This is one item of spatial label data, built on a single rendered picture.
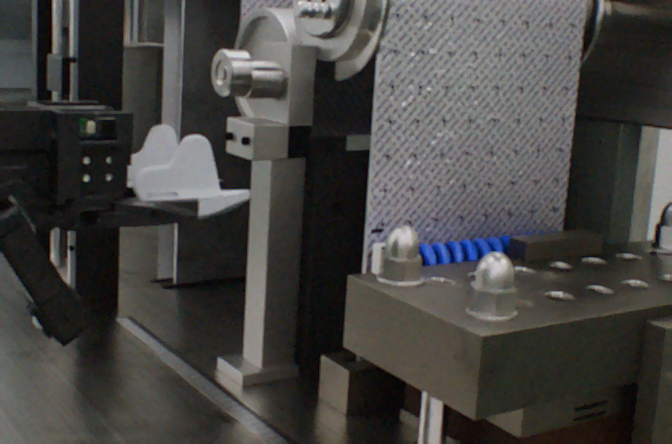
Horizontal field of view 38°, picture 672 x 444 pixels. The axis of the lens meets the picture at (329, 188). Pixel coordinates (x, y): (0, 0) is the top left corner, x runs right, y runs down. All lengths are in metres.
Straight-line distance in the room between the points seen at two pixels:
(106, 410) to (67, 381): 0.07
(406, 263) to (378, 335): 0.06
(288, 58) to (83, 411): 0.34
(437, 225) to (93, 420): 0.34
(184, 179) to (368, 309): 0.18
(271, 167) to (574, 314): 0.30
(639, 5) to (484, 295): 0.44
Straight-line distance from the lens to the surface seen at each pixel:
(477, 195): 0.90
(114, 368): 0.94
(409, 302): 0.72
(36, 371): 0.94
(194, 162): 0.71
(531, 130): 0.94
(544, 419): 0.75
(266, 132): 0.85
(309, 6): 0.82
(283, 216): 0.88
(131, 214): 0.68
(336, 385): 0.86
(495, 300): 0.70
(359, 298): 0.77
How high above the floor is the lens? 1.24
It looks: 10 degrees down
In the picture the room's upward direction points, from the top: 3 degrees clockwise
